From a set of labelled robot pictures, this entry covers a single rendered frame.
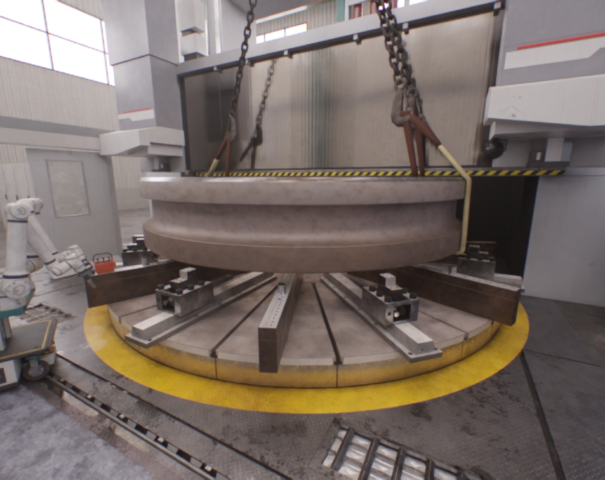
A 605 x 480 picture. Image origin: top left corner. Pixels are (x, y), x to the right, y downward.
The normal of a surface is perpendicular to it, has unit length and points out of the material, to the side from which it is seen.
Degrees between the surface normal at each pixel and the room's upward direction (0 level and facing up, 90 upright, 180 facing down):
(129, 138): 90
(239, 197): 90
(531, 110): 90
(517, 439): 0
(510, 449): 0
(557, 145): 90
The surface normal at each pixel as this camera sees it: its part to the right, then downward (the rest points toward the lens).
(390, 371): 0.24, 0.20
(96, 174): 0.88, 0.10
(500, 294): -0.77, 0.13
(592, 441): 0.00, -0.98
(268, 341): -0.09, 0.20
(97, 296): 0.64, 0.16
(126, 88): -0.47, 0.18
